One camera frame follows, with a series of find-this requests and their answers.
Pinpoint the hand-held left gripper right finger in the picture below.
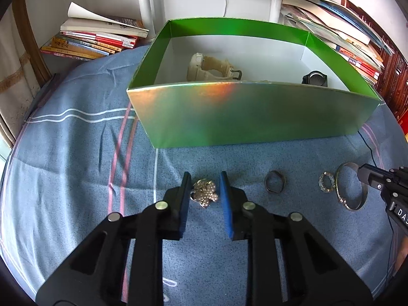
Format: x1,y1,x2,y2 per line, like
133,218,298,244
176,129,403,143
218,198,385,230
219,170,373,306

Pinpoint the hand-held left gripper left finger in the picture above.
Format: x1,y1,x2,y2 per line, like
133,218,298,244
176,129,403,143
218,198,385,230
35,171,192,306

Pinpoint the silver flower brooch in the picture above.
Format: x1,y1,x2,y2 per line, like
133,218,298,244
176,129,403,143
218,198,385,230
190,179,220,209

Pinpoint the white post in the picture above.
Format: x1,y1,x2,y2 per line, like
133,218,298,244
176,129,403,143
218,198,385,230
269,0,284,24
136,0,156,39

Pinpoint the black cable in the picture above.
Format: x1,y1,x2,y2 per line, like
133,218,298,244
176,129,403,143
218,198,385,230
359,127,399,281

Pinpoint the dark ring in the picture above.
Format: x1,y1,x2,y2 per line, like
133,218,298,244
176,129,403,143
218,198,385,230
264,170,286,194

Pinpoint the beige curtain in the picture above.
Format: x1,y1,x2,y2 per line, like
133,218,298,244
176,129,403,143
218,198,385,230
0,9,35,147

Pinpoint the small crystal bead ring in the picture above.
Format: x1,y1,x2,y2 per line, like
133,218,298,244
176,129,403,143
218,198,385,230
319,171,335,194

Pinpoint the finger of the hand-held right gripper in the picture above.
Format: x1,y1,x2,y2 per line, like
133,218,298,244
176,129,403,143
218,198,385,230
357,163,395,193
390,167,408,185

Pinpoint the blue plaid blanket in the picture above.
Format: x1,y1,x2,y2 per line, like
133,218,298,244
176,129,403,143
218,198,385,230
0,45,408,303

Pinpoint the small stack of books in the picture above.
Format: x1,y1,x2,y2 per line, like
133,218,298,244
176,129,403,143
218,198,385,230
40,2,150,62

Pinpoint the green cardboard box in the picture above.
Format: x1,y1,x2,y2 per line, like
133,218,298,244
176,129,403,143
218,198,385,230
126,18,386,149

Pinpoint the cream wristwatch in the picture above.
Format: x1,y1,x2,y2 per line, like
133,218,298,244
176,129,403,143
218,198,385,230
186,53,243,82

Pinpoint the black wristwatch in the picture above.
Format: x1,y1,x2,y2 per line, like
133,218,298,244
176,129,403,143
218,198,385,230
301,71,328,86

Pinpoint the brown wooden frame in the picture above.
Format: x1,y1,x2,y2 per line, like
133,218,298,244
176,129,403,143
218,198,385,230
13,0,52,80

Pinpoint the large stack of books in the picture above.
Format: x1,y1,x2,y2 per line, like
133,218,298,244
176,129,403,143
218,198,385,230
269,0,396,86

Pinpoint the silver bangle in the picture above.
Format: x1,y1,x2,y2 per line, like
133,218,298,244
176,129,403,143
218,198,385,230
335,162,368,212

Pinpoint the person's right forearm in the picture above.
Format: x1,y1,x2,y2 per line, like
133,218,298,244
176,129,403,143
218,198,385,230
393,229,408,276

